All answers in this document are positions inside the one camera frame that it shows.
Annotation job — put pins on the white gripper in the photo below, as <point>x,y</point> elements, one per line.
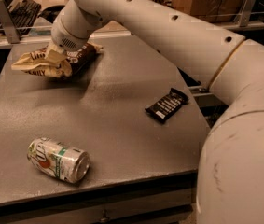
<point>63,37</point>

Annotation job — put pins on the brown sea salt chip bag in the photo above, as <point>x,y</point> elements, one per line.
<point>75,61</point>

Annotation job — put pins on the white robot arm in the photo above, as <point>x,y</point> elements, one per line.
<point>230,187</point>

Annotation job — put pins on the black rxbar chocolate bar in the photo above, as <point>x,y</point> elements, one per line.
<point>167,106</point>

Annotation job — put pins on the black headphones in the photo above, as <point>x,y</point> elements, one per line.
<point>51,13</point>

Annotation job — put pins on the black keyboard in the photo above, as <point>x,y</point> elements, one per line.
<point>24,15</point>

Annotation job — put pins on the silver 7up soda can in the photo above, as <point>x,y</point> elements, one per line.
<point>56,159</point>

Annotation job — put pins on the brown cardboard box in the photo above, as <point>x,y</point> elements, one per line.
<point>214,11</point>

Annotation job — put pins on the grey left metal bracket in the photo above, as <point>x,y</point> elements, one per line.
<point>8,25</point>

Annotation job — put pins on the grey metal bracket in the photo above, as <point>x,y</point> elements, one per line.
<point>244,15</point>
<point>8,25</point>

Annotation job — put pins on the grey metal rail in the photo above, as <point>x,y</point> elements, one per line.
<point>203,98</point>

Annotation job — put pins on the grey right metal bracket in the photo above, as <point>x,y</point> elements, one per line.
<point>244,15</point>

